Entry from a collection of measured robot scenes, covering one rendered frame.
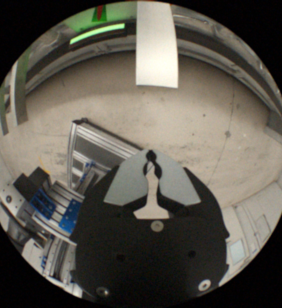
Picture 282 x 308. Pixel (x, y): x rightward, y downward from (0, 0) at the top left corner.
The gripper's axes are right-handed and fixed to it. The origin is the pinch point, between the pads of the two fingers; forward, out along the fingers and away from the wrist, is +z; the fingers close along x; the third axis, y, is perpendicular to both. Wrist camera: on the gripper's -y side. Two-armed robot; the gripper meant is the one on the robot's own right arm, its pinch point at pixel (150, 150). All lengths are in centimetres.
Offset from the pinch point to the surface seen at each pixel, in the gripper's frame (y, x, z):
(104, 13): -32.1, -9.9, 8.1
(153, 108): 0, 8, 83
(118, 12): -32.1, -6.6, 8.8
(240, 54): -31.0, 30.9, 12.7
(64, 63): -56, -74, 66
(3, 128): -9.4, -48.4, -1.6
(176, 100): -9, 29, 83
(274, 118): -43, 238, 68
